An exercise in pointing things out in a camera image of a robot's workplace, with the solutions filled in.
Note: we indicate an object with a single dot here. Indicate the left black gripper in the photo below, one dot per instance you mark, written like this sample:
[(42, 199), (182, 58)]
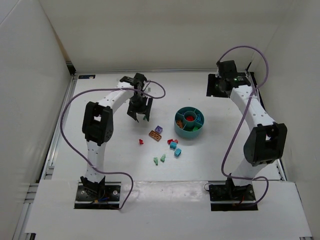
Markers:
[(139, 109)]

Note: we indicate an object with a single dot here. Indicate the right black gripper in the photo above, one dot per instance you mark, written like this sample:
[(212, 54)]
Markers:
[(213, 85)]

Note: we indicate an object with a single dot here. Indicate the purple square lego plate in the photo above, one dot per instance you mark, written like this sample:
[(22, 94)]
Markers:
[(158, 129)]

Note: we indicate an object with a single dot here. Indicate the long teal lego brick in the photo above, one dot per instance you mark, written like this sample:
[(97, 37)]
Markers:
[(198, 119)]

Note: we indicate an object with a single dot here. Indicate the big red lego block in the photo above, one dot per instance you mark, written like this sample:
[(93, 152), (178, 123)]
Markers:
[(190, 118)]

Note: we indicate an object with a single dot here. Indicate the orange studded lego brick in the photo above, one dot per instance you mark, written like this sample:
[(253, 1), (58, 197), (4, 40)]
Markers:
[(180, 124)]

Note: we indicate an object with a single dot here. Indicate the teal sloped lego brick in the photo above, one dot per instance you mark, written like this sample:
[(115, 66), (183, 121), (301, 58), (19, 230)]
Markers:
[(173, 144)]

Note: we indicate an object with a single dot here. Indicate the green lego slope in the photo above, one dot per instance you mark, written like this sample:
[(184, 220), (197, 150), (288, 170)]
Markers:
[(163, 158), (156, 161)]

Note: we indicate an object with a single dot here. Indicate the teal studded lego brick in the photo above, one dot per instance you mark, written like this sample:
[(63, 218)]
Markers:
[(177, 152)]

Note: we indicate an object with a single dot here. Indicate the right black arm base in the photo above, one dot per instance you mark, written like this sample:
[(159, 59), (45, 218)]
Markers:
[(226, 197)]

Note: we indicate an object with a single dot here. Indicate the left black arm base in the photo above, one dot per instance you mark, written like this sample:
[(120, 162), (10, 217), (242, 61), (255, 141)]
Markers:
[(107, 198)]

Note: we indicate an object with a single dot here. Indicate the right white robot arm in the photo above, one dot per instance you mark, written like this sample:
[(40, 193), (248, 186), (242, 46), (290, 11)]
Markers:
[(266, 141)]

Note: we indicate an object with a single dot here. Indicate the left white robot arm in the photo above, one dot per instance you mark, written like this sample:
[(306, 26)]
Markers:
[(98, 125)]

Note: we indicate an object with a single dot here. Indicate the orange flat lego plate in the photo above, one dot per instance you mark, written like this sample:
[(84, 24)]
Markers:
[(154, 135)]

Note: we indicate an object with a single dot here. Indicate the teal divided round container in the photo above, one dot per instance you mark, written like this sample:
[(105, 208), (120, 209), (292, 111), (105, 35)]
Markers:
[(186, 132)]

